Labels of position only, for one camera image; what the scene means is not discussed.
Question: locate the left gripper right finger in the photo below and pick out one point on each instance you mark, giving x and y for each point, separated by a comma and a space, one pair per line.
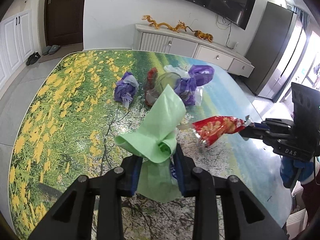
244, 217

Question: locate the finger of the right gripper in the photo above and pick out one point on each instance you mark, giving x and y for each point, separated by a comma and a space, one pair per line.
255, 131

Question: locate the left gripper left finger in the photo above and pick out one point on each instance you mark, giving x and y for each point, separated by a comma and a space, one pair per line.
71, 216

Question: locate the red chip wrapper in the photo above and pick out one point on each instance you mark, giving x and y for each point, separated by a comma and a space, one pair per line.
209, 130

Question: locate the purple plastic bag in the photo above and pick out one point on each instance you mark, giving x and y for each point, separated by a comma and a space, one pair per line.
189, 88

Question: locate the clear white plastic bag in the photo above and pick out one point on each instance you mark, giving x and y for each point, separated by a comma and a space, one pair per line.
177, 70

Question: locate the light green plastic bag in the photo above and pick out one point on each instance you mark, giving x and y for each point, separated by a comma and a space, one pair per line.
155, 141

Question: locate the small purple bag wad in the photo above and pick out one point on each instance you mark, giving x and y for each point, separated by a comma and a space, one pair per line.
126, 89

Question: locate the blue white gloved right hand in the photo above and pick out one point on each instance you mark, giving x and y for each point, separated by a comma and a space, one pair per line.
292, 171

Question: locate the grey tall cabinet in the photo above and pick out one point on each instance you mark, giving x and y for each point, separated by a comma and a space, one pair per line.
274, 51

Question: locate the golden tiger figurine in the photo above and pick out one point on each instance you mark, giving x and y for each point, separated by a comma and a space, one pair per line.
203, 36

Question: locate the golden dragon figurine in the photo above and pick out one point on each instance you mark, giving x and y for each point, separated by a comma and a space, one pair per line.
153, 23

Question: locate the white TV cabinet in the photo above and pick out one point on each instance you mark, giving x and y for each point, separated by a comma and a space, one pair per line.
165, 41

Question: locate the black shoes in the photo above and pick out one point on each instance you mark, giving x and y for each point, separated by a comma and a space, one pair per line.
33, 58

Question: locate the brown door mat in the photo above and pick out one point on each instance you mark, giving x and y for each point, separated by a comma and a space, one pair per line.
62, 52

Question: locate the grey slippers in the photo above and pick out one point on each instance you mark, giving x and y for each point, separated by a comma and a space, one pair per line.
50, 50

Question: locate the white lower shoe cabinet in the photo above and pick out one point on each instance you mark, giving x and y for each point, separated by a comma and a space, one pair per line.
16, 43

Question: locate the dark brown entrance door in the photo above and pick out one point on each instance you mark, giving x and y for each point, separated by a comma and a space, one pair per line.
63, 22

